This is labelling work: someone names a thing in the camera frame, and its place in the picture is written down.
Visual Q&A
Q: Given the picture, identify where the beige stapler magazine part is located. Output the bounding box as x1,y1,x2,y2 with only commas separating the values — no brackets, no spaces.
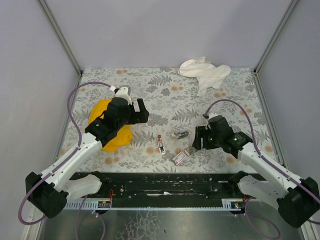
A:
171,131,189,140

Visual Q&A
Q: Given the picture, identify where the white red staple box sleeve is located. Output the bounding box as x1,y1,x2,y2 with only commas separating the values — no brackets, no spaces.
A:
172,151,188,166

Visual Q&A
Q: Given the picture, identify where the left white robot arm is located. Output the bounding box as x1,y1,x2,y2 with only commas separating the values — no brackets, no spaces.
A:
24,96,150,219

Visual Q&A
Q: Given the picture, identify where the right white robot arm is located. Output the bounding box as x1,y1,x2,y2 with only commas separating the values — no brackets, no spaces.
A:
192,112,320,228

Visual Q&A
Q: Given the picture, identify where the yellow folded cloth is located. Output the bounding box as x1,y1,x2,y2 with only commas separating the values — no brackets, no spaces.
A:
88,99,133,153

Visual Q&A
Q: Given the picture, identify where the floral table mat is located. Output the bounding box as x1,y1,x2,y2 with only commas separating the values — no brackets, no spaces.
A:
58,67,276,173

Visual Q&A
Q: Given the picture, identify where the white crumpled cloth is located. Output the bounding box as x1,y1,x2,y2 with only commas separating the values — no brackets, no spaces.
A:
177,56,231,97

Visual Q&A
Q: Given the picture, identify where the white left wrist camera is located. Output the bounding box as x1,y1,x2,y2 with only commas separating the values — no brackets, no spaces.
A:
114,85,132,105

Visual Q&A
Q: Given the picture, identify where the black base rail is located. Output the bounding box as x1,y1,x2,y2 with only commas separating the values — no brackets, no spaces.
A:
88,171,248,210

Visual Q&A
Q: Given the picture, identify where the white slotted cable duct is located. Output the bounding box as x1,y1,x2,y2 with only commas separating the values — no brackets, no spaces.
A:
46,199,242,211

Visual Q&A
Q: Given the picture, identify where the left aluminium frame post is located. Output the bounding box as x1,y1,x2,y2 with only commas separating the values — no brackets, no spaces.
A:
37,0,83,76

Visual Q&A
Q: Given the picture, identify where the aluminium frame post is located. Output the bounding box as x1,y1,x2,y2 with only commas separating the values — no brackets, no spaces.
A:
253,0,300,75
37,0,83,76

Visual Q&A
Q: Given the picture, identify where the right aluminium frame post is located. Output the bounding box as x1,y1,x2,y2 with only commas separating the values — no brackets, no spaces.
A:
253,0,300,75

